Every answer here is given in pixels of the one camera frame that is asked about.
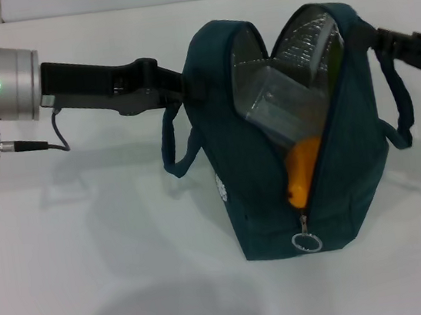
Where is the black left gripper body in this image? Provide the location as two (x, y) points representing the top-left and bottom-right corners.
(35, 47), (170, 128)

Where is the clear plastic food container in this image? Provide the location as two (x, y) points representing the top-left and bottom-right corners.
(223, 10), (359, 154)

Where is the dark teal insulated lunch bag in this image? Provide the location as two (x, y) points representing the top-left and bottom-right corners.
(144, 0), (421, 273)

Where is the orange pear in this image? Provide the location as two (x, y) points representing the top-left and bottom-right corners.
(278, 134), (336, 210)

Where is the left arm grey cable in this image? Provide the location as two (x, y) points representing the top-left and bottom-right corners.
(0, 106), (72, 161)

